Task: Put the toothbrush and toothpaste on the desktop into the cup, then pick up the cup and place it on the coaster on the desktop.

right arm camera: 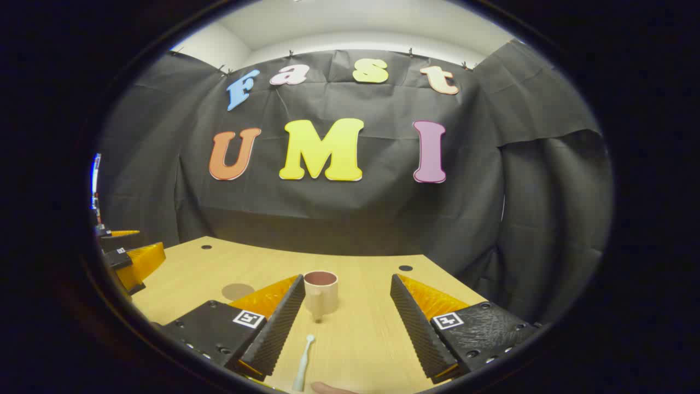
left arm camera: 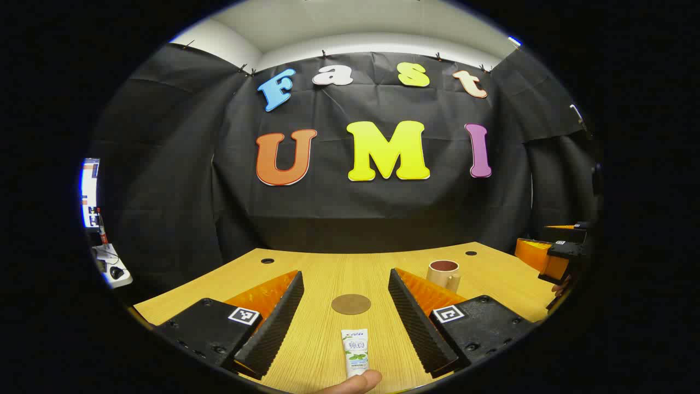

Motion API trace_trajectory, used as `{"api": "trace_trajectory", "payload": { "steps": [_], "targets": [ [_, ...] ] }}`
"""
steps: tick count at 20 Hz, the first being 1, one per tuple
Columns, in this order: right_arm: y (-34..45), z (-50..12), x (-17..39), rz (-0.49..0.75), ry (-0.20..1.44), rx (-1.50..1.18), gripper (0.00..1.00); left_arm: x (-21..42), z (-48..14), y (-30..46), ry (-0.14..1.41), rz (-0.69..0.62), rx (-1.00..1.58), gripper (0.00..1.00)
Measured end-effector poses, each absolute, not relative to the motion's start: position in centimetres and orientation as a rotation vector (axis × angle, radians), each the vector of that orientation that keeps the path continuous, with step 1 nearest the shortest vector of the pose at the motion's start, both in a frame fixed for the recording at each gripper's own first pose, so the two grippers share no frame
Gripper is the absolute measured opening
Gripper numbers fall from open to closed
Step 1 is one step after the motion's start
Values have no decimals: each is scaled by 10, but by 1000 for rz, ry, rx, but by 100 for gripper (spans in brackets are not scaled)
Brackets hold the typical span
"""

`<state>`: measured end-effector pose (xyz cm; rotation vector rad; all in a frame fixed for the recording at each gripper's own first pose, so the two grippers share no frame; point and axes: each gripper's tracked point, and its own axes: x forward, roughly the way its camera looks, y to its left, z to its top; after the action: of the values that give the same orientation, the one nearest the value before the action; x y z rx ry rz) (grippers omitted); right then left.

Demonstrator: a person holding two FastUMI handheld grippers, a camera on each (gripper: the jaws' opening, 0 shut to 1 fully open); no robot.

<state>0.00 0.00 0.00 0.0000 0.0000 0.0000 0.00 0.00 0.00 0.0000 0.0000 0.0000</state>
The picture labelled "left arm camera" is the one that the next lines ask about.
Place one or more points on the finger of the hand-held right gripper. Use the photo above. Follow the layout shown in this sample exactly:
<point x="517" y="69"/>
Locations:
<point x="579" y="225"/>
<point x="566" y="254"/>

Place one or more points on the brown round coaster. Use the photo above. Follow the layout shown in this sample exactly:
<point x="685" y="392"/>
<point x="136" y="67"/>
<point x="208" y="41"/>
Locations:
<point x="351" y="304"/>

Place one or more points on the white side table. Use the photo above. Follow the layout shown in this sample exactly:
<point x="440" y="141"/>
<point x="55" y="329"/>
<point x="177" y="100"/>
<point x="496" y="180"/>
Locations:
<point x="112" y="262"/>

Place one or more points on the wooden desktop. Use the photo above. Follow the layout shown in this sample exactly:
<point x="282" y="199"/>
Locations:
<point x="339" y="273"/>

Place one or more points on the white toothpaste tube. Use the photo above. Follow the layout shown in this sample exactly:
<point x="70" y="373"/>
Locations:
<point x="355" y="350"/>

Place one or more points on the black computer mouse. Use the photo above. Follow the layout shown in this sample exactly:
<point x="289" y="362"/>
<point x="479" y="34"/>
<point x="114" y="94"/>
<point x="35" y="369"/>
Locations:
<point x="116" y="272"/>

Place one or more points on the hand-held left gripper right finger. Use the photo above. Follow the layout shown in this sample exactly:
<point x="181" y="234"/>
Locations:
<point x="418" y="328"/>

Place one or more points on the black backdrop cloth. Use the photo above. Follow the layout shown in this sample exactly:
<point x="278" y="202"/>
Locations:
<point x="383" y="202"/>

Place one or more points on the beige cup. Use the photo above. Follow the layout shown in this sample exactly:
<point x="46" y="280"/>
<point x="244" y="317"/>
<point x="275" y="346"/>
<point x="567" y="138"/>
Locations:
<point x="440" y="276"/>

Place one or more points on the computer monitor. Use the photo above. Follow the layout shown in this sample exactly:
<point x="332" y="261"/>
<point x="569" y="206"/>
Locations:
<point x="90" y="191"/>

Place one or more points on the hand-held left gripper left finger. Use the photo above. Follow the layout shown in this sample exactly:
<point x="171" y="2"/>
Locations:
<point x="273" y="328"/>

